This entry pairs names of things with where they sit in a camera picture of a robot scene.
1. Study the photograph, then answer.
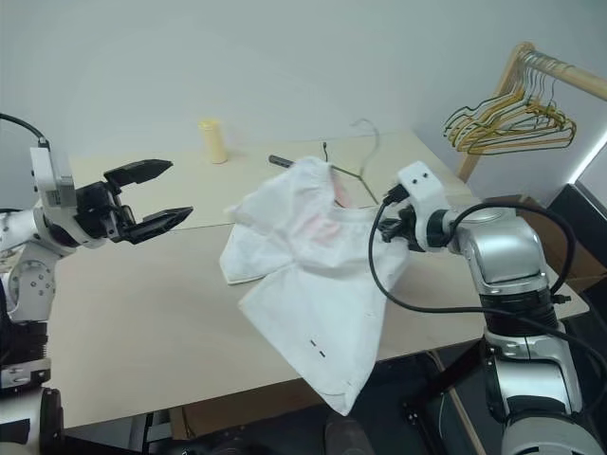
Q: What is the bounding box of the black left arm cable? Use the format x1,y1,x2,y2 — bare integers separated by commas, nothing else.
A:
0,112,50,149

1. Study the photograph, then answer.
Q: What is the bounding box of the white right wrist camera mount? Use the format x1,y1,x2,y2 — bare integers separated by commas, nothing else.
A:
396,161,451,251

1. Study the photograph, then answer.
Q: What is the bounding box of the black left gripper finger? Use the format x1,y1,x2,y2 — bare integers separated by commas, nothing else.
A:
102,158,175,191
123,206,195,246

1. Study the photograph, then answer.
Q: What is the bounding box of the bunch of hangers on rack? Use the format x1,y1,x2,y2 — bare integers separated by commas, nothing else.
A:
450,51,578,155

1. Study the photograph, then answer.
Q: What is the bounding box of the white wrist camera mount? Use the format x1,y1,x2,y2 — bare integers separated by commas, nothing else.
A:
396,161,451,251
29,146,76,210

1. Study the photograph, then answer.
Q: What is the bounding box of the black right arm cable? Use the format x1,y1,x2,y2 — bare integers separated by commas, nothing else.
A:
368,185,607,380

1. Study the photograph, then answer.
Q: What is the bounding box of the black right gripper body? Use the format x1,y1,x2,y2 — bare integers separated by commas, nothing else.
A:
378,208,422,251

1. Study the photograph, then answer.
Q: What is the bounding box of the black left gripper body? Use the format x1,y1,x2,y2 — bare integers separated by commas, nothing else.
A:
71,178,139,249

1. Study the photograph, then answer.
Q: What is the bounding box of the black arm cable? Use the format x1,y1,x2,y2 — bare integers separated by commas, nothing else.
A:
368,185,607,380
0,112,50,149

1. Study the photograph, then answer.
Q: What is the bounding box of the white t-shirt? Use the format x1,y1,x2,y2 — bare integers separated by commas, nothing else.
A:
218,155,412,418

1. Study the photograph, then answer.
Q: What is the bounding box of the black table leg frame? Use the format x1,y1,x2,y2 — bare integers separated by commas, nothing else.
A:
401,349,494,455

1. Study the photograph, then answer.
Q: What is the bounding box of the wooden clothes rack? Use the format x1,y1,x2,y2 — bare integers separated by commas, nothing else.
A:
456,41,607,184

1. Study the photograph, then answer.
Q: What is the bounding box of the pale yellow cylindrical container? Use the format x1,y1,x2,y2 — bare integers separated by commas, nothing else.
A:
197,118,230,166

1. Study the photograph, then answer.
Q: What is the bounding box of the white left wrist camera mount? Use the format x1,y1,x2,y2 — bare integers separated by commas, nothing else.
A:
29,146,76,210

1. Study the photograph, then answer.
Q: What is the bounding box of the black flat panel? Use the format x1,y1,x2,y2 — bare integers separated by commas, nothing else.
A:
544,181,607,282

